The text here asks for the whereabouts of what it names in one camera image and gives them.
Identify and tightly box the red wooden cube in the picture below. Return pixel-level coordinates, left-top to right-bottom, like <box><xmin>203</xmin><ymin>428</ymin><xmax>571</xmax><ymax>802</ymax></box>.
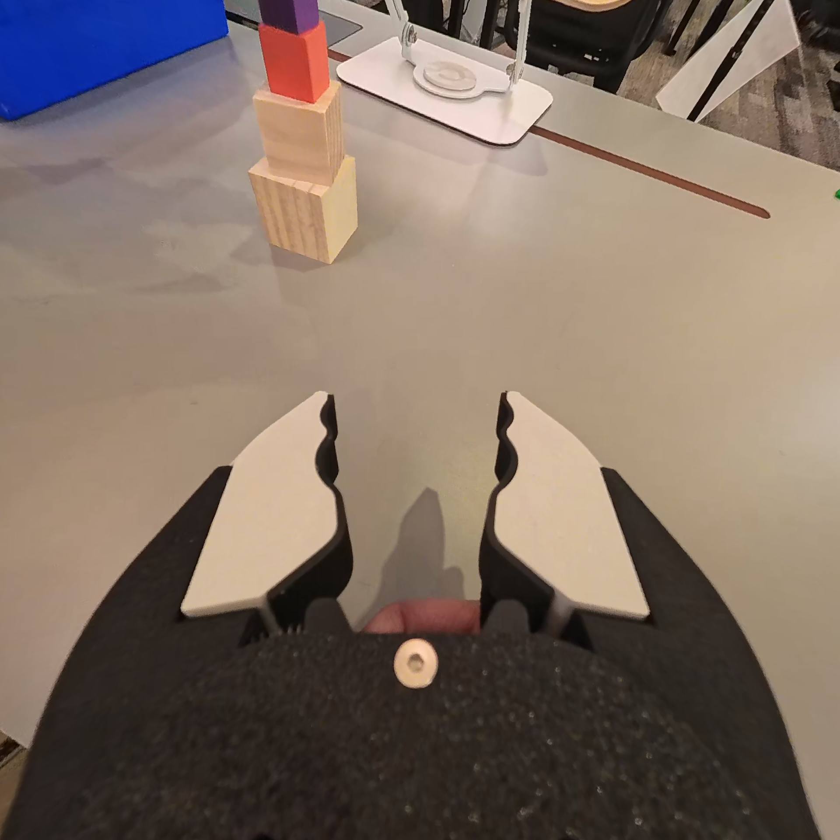
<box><xmin>258</xmin><ymin>23</ymin><xmax>332</xmax><ymax>103</ymax></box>

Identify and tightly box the black office chair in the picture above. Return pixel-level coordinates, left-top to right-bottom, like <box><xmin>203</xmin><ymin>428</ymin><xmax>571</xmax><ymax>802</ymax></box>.
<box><xmin>525</xmin><ymin>0</ymin><xmax>664</xmax><ymax>93</ymax></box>

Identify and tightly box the medium wooden cube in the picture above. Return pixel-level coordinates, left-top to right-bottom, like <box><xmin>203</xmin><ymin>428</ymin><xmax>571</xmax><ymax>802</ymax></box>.
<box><xmin>254</xmin><ymin>82</ymin><xmax>345</xmax><ymax>185</ymax></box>

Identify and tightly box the white folding stand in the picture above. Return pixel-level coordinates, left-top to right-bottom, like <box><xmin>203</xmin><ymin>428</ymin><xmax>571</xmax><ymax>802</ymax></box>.
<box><xmin>336</xmin><ymin>0</ymin><xmax>553</xmax><ymax>145</ymax></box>

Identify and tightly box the white slanted panel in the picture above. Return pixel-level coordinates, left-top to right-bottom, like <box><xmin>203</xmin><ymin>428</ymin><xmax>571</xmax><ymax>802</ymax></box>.
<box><xmin>657</xmin><ymin>0</ymin><xmax>802</xmax><ymax>122</ymax></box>

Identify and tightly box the blue plastic bin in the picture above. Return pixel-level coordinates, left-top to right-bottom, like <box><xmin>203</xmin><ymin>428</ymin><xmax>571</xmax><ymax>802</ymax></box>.
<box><xmin>0</xmin><ymin>0</ymin><xmax>231</xmax><ymax>122</ymax></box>

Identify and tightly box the purple wooden cube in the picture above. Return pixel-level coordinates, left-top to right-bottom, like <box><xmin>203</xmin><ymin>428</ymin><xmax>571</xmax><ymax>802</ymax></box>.
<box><xmin>259</xmin><ymin>0</ymin><xmax>322</xmax><ymax>34</ymax></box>

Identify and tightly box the large wooden cube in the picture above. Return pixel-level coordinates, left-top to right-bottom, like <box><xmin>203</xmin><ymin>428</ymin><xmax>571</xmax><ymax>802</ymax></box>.
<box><xmin>248</xmin><ymin>154</ymin><xmax>359</xmax><ymax>265</ymax></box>

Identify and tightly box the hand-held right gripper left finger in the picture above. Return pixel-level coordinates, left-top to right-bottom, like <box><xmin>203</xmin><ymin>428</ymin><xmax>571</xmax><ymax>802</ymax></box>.
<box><xmin>180</xmin><ymin>392</ymin><xmax>353</xmax><ymax>626</ymax></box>

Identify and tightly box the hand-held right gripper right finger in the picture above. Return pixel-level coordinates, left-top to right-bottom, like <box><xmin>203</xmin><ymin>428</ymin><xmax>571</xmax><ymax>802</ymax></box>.
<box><xmin>479</xmin><ymin>390</ymin><xmax>651</xmax><ymax>626</ymax></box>

